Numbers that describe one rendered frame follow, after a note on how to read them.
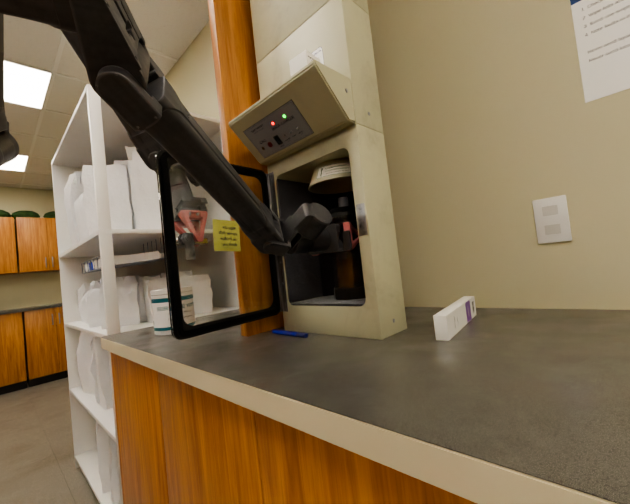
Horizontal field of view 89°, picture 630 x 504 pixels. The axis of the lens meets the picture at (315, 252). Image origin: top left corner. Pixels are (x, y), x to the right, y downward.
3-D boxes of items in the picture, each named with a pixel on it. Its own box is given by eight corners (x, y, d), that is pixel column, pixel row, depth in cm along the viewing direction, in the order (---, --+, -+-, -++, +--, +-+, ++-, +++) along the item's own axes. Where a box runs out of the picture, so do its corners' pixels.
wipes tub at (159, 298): (186, 326, 120) (182, 286, 120) (202, 328, 110) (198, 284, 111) (148, 334, 110) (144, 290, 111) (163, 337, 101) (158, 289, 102)
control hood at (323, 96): (266, 166, 92) (262, 132, 92) (356, 122, 69) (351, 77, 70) (231, 160, 84) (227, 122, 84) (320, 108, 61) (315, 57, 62)
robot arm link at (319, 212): (255, 222, 72) (260, 252, 67) (279, 185, 65) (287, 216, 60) (299, 232, 79) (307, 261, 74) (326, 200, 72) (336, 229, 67)
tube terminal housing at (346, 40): (340, 313, 108) (315, 91, 111) (433, 317, 86) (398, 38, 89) (284, 330, 90) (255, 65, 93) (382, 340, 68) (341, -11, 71)
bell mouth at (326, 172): (337, 196, 99) (335, 178, 99) (387, 181, 86) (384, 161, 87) (294, 191, 86) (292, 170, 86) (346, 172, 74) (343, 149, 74)
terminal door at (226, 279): (281, 313, 88) (266, 171, 90) (173, 342, 65) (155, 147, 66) (279, 313, 89) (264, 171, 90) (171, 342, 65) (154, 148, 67)
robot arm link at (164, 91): (95, 44, 40) (79, 87, 34) (132, 22, 40) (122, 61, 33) (260, 228, 75) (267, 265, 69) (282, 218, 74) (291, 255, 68)
